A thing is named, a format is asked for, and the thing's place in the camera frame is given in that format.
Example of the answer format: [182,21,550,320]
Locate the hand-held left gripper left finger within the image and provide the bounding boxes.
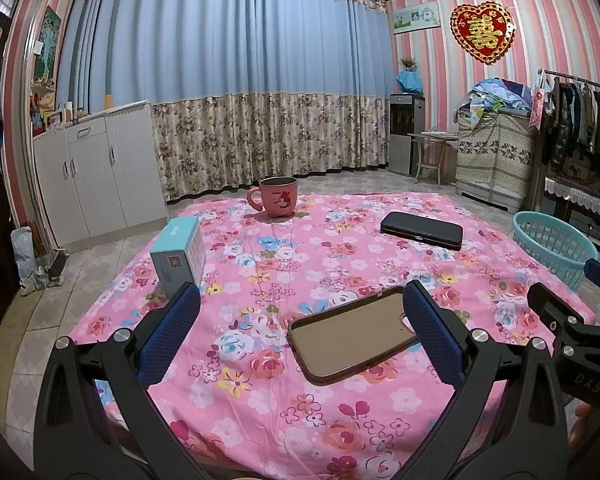
[32,282,202,480]

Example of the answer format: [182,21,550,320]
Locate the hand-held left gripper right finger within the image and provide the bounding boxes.
[402,280,571,480]

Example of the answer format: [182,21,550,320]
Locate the teal plastic basket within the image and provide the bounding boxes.
[512,211,600,293]

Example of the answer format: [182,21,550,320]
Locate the person's right hand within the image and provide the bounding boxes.
[566,402,600,448]

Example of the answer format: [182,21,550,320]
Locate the low dark cabinet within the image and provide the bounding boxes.
[542,165,600,241]

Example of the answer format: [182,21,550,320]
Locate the light blue box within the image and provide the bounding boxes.
[149,216,207,297]

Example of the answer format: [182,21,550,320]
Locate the phone in brown case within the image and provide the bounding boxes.
[286,286,423,386]

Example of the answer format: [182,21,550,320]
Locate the white lace cloth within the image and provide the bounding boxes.
[544,177,600,221]

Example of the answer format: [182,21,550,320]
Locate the black zip case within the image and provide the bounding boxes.
[380,211,465,252]

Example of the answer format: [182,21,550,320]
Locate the pink floral blanket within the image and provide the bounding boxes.
[67,191,598,480]

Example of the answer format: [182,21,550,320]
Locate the grey dustpan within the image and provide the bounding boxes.
[47,250,70,281]

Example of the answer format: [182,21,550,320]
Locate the row of hanging clothes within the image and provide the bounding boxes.
[540,80,600,183]

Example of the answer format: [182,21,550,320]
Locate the cloth covered cabinet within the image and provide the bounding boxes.
[454,107,538,213]

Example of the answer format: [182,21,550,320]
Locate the white plastic bag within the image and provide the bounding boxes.
[11,226,48,293]

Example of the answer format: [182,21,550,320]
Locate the pink cup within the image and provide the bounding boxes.
[245,176,298,220]

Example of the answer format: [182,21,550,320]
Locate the white cabinet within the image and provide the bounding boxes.
[32,100,170,251]

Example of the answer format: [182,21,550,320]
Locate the pink hanging bag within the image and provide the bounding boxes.
[529,85,548,130]

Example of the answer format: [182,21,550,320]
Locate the small folding table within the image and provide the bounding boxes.
[407,130,461,186]

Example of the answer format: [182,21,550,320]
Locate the metal clothes rack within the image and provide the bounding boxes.
[537,68,600,98]

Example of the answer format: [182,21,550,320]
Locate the grey water dispenser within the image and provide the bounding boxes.
[388,93,426,177]

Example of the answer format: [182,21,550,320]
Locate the pile of folded bedding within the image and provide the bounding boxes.
[462,78,538,123]

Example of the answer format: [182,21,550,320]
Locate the blue cloth cover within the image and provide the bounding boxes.
[395,71,425,96]

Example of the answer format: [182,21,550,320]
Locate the blue floral curtain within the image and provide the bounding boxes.
[55,0,393,206]

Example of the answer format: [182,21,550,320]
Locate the red heart wall decoration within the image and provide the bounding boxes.
[450,2,517,66]

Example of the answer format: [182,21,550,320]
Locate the green wall poster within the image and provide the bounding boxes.
[32,6,63,93]

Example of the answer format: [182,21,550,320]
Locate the landscape wall picture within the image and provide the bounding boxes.
[392,1,441,36]

